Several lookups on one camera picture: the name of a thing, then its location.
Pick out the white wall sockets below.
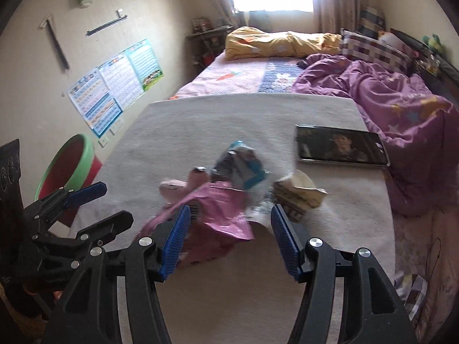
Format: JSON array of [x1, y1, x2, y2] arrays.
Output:
[[97, 118, 125, 148]]

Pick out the white table wall poster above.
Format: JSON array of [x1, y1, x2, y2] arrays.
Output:
[[98, 54, 143, 112]]

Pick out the brown white checkered pillow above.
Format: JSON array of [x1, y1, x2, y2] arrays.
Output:
[[339, 29, 413, 75]]

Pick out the small photo frame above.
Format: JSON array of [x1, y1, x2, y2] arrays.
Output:
[[191, 17, 211, 33]]

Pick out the dark side table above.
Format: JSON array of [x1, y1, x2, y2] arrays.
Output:
[[185, 25, 234, 69]]

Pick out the red bin with green rim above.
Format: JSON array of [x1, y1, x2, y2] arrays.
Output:
[[36, 134, 103, 227]]

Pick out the black headboard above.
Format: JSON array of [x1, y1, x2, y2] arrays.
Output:
[[389, 28, 459, 98]]

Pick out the yellow quilt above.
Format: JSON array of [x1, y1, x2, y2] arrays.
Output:
[[224, 26, 343, 62]]

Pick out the black wall rail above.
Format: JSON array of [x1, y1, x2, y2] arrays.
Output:
[[85, 9, 128, 37]]

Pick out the clear blue white packet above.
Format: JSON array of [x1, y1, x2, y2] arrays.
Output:
[[211, 140, 268, 191]]

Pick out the black wall rod white bracket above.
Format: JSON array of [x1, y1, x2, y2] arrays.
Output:
[[38, 12, 71, 71]]

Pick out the light blue row wall poster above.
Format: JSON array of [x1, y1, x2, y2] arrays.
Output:
[[66, 66, 125, 139]]

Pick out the white yellow wrapper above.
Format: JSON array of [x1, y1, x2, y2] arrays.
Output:
[[272, 170, 329, 223]]

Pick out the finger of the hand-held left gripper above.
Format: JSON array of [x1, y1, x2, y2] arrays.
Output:
[[23, 182, 107, 223], [32, 211, 134, 255]]

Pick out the smartphone with lit screen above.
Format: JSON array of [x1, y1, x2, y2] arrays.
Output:
[[295, 124, 391, 167]]

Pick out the white pink plush toy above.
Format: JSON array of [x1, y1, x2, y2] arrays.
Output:
[[376, 30, 410, 56]]

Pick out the printed plastic bag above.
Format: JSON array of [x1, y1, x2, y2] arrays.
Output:
[[394, 271, 428, 322]]

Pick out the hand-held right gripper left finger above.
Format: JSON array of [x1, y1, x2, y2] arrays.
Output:
[[43, 204, 191, 344]]

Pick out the pink printed bed sheet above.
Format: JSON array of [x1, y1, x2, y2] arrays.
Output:
[[168, 52, 310, 98]]

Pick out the green plush toy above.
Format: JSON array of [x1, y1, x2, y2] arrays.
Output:
[[422, 34, 446, 55]]

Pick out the teal grid wall poster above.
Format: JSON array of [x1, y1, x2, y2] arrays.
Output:
[[125, 38, 165, 92]]

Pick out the dark checkered pillow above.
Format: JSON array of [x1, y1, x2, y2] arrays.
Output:
[[358, 6, 387, 40]]

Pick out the bright pink foil packet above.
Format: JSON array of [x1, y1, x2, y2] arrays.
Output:
[[138, 168, 256, 269]]

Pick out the purple star quilt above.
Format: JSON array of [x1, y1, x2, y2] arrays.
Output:
[[292, 53, 459, 216]]

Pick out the grey fleece mat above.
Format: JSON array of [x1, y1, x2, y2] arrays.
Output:
[[68, 93, 397, 344]]

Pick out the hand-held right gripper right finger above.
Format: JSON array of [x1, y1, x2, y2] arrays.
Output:
[[271, 204, 418, 344]]

